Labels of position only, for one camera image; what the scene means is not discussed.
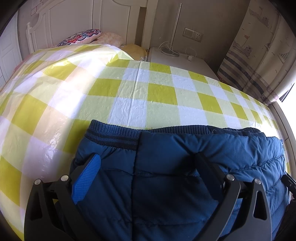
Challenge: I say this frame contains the blue quilted down jacket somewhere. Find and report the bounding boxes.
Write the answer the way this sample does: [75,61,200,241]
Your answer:
[70,120,290,240]

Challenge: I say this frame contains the yellow white checkered bedsheet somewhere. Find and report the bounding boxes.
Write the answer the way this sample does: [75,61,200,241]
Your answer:
[1,45,283,238]

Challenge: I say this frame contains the boat-print striped curtain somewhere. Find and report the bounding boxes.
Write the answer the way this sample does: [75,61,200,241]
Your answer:
[217,1,295,105]

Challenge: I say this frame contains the white wardrobe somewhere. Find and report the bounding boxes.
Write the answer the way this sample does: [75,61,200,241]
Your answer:
[0,12,22,88]

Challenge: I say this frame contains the white bedside table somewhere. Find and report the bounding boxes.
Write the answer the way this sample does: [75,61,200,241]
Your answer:
[147,47,218,80]

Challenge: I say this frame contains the colourful patterned pillow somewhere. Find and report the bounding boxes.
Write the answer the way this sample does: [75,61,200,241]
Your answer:
[57,29,102,47]

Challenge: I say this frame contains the yellow pillow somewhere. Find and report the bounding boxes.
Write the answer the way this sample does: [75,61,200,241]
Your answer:
[120,44,148,61]

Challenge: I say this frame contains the peach patterned pillow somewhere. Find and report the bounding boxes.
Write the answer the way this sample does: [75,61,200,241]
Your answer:
[91,32,123,48]

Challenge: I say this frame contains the white wooden headboard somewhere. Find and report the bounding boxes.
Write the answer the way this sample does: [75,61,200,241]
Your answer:
[26,0,158,53]

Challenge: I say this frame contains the silver floor lamp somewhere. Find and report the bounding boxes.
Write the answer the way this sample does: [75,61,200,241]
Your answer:
[159,3,182,57]

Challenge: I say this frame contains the white charger with cable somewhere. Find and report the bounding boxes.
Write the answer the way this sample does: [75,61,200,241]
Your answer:
[157,41,197,62]

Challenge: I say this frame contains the wall socket panel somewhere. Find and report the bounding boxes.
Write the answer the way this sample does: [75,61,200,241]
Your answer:
[183,28,203,43]

